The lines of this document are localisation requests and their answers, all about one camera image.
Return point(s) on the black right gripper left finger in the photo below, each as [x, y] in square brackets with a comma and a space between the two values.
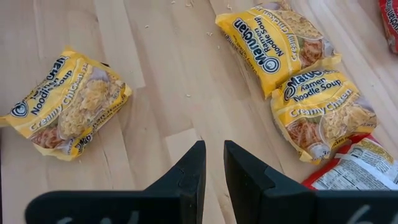
[180, 202]

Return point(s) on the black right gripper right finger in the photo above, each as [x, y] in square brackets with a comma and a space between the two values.
[264, 202]

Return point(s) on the red Maruchan ramen packet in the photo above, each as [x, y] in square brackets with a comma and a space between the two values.
[357, 171]
[391, 25]

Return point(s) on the yellow Maruchan ramen packet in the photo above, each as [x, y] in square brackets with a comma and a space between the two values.
[323, 112]
[273, 46]
[68, 102]

